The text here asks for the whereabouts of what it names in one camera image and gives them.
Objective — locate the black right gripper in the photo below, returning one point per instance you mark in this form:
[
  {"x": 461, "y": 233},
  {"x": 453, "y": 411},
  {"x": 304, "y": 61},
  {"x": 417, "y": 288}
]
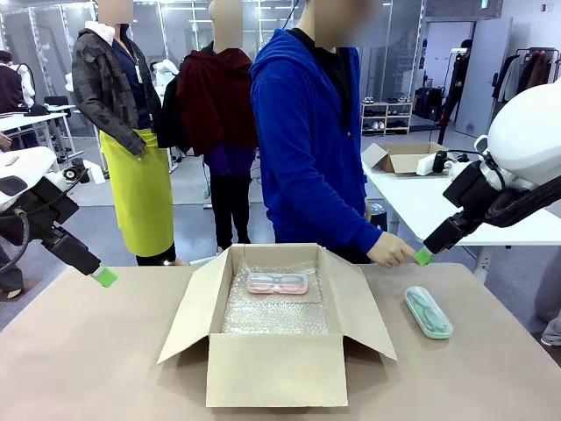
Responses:
[{"x": 471, "y": 193}]

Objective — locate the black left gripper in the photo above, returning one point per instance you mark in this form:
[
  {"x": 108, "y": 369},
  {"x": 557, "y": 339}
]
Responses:
[{"x": 50, "y": 206}]

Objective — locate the mint green glasses case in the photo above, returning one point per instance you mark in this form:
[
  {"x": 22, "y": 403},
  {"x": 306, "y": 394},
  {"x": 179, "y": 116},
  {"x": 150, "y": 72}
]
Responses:
[{"x": 431, "y": 318}]

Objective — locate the pink glasses case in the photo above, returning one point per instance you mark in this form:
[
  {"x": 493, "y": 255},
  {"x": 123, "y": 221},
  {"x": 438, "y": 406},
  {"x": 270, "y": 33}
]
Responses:
[{"x": 263, "y": 289}]

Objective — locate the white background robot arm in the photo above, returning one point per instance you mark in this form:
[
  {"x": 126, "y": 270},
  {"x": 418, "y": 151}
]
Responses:
[{"x": 166, "y": 70}]

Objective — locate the person's right forearm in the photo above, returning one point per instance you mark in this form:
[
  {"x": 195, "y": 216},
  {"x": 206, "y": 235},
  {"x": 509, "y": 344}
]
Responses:
[{"x": 346, "y": 215}]

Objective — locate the person's right hand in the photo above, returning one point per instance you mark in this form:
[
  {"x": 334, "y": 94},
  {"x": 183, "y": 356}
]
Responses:
[{"x": 388, "y": 251}]

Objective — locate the person's left hand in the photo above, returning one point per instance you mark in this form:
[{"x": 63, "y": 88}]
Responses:
[{"x": 368, "y": 211}]

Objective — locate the white side table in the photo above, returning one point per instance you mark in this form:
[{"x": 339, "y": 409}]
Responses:
[{"x": 421, "y": 210}]

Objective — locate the small open cardboard box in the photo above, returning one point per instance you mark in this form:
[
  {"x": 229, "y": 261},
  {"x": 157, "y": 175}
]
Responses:
[{"x": 405, "y": 163}]

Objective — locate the bystander in light grey trousers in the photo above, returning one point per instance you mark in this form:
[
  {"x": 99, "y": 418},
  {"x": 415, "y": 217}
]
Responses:
[{"x": 550, "y": 298}]

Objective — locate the wooden shoe rack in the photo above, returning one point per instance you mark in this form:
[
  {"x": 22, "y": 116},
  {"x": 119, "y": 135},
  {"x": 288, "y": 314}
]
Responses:
[{"x": 385, "y": 117}]

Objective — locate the black luggage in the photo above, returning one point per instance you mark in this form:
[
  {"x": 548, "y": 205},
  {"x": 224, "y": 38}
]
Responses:
[{"x": 427, "y": 103}]

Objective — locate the person in blue hoodie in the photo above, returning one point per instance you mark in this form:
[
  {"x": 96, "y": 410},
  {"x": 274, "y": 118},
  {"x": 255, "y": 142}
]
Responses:
[{"x": 298, "y": 153}]

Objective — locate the clear bubble wrap sheet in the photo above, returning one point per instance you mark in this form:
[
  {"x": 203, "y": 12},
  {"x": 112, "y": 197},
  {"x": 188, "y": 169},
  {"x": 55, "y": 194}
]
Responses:
[{"x": 271, "y": 320}]

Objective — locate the white office desk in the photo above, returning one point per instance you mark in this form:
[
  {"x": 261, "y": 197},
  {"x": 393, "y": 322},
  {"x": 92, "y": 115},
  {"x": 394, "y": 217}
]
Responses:
[{"x": 30, "y": 118}]

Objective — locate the mannequin with yellow skirt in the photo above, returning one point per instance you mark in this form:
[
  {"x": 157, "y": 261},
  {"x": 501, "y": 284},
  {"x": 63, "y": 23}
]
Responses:
[{"x": 105, "y": 87}]

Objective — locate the large open cardboard box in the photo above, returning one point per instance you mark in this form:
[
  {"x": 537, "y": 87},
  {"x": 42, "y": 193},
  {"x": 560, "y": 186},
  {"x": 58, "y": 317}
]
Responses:
[{"x": 276, "y": 373}]

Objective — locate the clothes rack with coats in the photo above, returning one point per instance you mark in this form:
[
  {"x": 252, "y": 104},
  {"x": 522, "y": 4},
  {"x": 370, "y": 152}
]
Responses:
[{"x": 526, "y": 74}]

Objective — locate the person in black white jacket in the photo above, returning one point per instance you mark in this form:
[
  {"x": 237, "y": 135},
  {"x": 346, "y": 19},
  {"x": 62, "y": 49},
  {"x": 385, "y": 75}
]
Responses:
[{"x": 13, "y": 87}]

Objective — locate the mannequin in maroon garment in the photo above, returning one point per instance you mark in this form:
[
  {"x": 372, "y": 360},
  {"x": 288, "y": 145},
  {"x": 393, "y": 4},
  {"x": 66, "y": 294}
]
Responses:
[{"x": 215, "y": 96}]

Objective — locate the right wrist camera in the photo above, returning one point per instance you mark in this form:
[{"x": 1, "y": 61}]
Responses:
[{"x": 427, "y": 166}]

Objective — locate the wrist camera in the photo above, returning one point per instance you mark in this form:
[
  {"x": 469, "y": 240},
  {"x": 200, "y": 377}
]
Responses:
[
  {"x": 427, "y": 166},
  {"x": 94, "y": 173}
]

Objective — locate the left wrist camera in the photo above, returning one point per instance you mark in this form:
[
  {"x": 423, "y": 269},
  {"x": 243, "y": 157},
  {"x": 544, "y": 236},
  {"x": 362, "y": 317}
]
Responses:
[{"x": 94, "y": 173}]

